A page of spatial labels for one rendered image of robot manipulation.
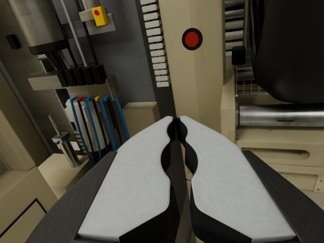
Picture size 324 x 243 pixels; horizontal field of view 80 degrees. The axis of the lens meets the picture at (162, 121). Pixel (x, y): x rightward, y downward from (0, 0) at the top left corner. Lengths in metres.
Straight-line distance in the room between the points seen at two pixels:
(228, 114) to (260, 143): 0.10
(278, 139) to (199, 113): 0.19
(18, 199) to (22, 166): 0.06
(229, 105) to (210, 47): 0.14
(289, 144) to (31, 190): 0.51
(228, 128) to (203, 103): 0.13
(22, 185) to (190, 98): 0.40
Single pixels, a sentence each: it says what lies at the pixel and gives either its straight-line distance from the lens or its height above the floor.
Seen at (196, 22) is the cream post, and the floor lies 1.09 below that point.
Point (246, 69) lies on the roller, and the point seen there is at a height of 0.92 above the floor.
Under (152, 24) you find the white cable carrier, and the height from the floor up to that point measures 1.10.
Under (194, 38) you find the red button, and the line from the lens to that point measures 0.46.
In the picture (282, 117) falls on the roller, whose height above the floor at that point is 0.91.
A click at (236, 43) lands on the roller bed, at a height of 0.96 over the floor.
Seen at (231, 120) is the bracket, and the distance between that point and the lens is 0.39.
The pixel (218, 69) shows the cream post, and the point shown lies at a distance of 0.47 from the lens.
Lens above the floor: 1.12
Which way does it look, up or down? 29 degrees down
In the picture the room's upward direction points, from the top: 11 degrees counter-clockwise
